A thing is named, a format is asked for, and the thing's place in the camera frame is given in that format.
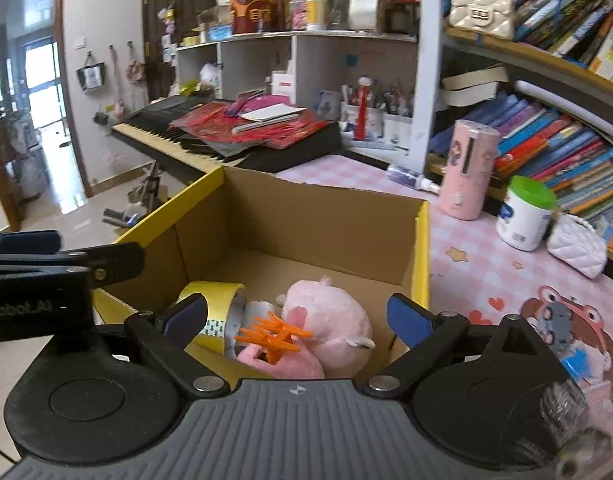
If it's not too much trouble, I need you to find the red tall pen toy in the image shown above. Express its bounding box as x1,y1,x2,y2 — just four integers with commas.
355,80,372,141

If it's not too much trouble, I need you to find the white plastic bag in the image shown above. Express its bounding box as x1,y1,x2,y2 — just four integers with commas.
199,61,222,96

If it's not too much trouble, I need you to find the fortune god figurine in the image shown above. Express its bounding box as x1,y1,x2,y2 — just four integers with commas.
229,0,287,36

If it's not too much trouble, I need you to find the black and white hanging bag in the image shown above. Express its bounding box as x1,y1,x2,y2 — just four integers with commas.
76,52,107,93

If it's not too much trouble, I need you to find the white pen holder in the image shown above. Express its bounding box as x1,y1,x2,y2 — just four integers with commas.
383,112,414,147
341,102,382,141

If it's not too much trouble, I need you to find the pink cylinder humidifier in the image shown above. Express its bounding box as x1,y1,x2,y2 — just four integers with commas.
439,119,502,222

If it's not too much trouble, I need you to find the row of colourful books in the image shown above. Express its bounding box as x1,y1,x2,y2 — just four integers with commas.
429,92,613,256

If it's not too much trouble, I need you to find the white quilted purse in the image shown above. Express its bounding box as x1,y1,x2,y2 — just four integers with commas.
546,212,609,280

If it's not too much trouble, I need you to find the red plastic bag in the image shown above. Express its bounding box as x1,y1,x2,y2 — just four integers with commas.
170,102,332,150

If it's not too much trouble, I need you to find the white box red label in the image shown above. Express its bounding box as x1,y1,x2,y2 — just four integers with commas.
271,72,294,98

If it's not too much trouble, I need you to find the cream pearl-handle purse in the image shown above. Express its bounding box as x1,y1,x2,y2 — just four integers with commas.
449,0,516,41

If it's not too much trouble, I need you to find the magenta pouch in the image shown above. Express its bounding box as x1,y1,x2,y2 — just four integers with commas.
224,92,277,116

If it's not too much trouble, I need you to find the wooden door frame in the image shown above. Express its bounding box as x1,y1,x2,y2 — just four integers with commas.
0,0,94,233

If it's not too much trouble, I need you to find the row of leaning books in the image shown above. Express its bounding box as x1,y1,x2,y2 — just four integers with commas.
506,0,613,86

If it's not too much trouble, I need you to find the grey booklet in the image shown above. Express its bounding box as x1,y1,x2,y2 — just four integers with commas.
231,114,300,135

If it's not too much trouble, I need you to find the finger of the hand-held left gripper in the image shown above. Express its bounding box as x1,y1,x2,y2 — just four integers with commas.
0,241,146,292
0,230,63,257

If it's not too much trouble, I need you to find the black keyboard stand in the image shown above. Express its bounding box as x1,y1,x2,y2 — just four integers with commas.
102,159,170,226

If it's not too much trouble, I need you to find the yellow tape roll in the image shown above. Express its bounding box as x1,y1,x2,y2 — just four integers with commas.
176,280,247,356

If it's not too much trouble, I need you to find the pink hanging bag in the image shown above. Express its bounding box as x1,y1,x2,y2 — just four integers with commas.
125,42,146,83

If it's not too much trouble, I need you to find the white notebook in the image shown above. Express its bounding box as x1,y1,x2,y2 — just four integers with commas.
239,103,307,122

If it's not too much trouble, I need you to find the pink plush toy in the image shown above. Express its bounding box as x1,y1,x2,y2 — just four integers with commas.
236,275,376,380

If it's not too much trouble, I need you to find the black electronic keyboard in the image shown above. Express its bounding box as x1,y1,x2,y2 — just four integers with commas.
110,95,344,176

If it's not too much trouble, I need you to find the cardboard box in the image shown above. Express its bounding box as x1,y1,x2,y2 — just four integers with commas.
91,165,432,381

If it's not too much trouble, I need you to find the white bottle yellow label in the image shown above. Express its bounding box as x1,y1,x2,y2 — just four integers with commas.
305,0,329,31

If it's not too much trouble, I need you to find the clear plastic bottle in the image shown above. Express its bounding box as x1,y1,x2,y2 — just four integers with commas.
539,377,613,461

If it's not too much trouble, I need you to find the white jar green lid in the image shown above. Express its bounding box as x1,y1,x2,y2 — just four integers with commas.
496,175,559,252

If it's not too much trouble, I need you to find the bookshelf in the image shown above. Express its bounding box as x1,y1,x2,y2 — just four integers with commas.
419,0,613,266

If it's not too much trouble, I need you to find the old beige book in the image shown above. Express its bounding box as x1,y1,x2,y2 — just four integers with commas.
439,65,509,106

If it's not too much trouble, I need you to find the small white roll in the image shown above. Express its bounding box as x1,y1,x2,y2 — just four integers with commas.
244,300,282,331

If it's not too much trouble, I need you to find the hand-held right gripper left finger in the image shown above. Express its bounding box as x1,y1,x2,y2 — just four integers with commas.
91,294,227,396

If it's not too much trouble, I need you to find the orange hair clip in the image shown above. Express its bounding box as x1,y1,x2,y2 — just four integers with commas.
235,311,312,363

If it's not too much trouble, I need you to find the white cubby shelf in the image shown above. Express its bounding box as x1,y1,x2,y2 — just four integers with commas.
175,30,419,116

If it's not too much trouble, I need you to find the pink checkered tablecloth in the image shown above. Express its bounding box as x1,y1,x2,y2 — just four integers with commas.
276,152,613,436

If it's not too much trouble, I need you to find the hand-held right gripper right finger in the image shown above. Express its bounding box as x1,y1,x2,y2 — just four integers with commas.
363,294,569,397

